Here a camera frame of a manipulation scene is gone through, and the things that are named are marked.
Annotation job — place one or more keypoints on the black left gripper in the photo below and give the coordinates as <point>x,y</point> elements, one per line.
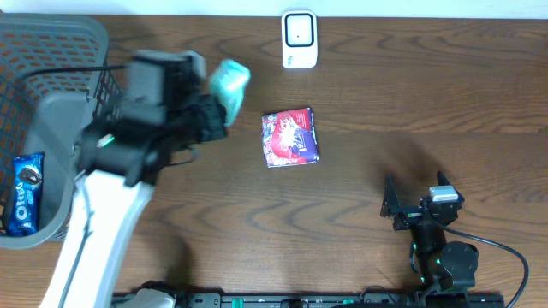
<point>212,118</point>

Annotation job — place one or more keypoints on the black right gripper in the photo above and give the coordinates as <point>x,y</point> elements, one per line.
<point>408,216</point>

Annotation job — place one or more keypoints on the teal wipes packet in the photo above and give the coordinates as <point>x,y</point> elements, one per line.
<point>228,83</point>

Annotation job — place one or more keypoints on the red purple snack packet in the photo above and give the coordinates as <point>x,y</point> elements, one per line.
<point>289,139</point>

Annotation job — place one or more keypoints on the blue Oreo packet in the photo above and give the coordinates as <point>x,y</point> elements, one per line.
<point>24,217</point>

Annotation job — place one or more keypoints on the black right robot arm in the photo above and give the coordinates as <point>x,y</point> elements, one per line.
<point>445,266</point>

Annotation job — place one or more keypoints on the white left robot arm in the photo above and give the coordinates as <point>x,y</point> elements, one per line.
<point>122,152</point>

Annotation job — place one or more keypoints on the grey plastic basket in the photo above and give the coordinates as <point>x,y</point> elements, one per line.
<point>51,87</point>

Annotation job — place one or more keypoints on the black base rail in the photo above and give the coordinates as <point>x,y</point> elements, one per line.
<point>373,299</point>

